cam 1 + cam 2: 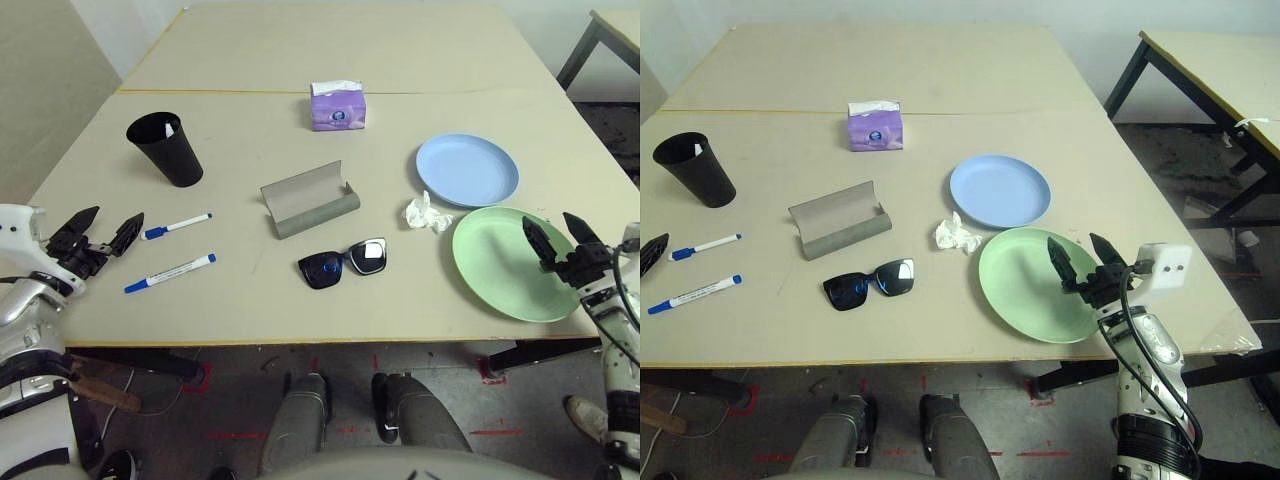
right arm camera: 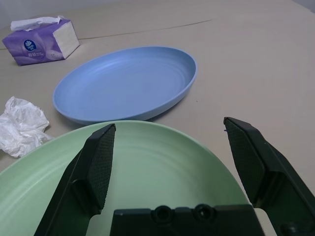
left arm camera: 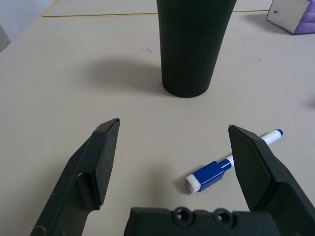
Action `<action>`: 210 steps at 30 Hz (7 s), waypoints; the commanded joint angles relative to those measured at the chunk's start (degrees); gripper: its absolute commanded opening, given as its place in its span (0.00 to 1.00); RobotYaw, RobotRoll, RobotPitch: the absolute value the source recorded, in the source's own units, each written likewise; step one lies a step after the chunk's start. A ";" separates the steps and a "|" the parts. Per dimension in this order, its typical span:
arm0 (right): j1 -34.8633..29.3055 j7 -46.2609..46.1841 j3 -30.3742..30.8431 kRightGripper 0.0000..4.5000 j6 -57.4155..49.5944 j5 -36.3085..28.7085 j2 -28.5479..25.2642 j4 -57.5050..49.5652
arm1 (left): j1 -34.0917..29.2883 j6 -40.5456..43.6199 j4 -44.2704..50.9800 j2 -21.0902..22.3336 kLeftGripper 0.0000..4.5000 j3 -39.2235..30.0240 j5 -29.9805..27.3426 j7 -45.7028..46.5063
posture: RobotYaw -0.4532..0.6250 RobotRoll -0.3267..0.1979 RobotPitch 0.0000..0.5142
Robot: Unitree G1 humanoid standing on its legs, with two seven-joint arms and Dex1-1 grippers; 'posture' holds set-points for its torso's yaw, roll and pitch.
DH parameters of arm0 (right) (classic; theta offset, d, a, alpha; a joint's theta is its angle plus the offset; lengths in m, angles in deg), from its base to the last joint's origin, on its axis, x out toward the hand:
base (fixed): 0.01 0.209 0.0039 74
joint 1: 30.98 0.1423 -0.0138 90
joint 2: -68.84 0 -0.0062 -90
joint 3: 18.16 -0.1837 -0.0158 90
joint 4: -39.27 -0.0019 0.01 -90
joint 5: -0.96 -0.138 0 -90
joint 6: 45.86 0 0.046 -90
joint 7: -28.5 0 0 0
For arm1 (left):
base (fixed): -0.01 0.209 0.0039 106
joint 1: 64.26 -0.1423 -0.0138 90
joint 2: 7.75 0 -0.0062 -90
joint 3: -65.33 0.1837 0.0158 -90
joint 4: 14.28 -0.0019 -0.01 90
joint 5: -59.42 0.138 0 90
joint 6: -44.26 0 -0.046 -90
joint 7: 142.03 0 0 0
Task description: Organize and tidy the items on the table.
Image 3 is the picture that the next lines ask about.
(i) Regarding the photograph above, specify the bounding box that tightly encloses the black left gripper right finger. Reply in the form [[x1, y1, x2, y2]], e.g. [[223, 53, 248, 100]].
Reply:
[[228, 124, 315, 236]]

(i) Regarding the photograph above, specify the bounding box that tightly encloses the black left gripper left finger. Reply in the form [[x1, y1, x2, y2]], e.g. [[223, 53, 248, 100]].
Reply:
[[29, 118, 121, 236]]

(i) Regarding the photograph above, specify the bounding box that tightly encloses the blue marker with eraser cap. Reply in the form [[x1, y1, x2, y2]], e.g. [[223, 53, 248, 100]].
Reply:
[[184, 128, 284, 195]]

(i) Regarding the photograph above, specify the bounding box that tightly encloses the tapered black cup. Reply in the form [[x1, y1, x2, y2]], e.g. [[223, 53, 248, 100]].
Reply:
[[156, 0, 237, 98]]

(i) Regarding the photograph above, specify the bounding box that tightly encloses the purple tissue pack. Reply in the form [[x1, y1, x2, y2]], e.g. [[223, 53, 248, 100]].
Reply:
[[266, 0, 315, 35]]

